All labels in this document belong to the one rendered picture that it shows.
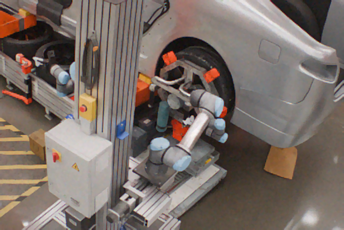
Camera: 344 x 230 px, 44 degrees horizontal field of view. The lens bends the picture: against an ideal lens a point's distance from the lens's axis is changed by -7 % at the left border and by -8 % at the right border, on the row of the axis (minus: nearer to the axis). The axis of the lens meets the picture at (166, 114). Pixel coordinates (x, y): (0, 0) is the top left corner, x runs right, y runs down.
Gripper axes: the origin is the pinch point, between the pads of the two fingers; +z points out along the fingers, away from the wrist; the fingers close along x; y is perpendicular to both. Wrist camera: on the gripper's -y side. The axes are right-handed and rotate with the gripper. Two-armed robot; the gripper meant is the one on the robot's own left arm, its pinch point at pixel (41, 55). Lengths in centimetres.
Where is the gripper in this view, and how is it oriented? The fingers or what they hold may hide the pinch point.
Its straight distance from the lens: 328.1
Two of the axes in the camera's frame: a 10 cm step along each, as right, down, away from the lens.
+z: -6.7, -5.0, 5.5
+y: -2.2, 8.4, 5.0
